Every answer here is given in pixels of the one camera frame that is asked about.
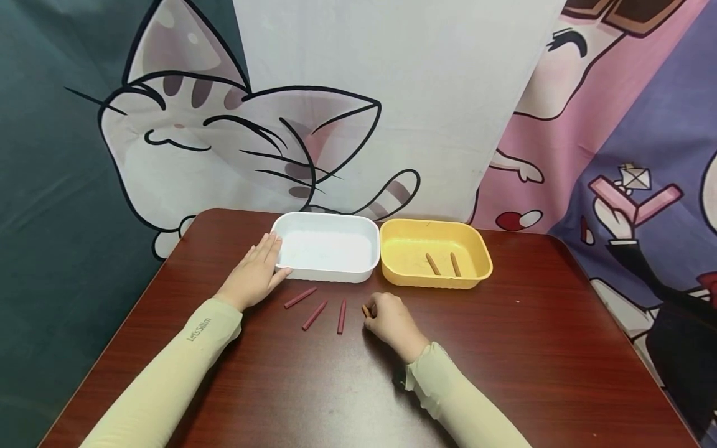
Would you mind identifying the person's right hand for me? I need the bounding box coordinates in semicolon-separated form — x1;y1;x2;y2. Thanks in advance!
362;291;431;365

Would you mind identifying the person's left hand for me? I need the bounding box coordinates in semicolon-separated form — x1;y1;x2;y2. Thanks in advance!
215;233;293;312

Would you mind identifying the white plastic tray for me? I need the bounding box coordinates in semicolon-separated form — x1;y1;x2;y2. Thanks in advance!
269;212;382;284

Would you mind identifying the person's right forearm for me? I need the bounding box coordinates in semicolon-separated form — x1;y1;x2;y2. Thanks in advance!
405;341;534;448

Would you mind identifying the person's left forearm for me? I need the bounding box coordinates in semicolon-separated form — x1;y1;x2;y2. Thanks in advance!
80;297;243;448

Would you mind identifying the yellow plastic tray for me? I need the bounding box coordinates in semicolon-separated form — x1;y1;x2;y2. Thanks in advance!
379;218;494;290

